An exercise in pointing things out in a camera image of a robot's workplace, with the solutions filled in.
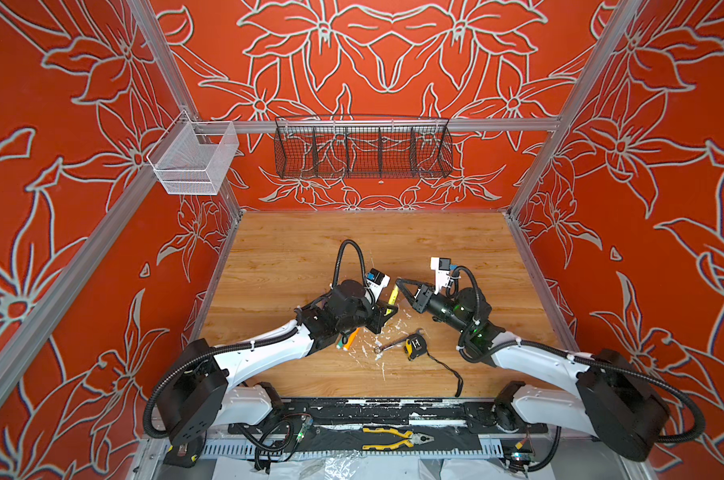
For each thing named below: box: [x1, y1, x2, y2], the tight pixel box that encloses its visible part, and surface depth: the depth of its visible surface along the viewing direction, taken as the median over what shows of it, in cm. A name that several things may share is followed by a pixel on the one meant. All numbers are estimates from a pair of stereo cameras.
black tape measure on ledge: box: [163, 435, 206, 468], surface depth 68 cm
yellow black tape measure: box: [404, 333, 427, 361], surface depth 83 cm
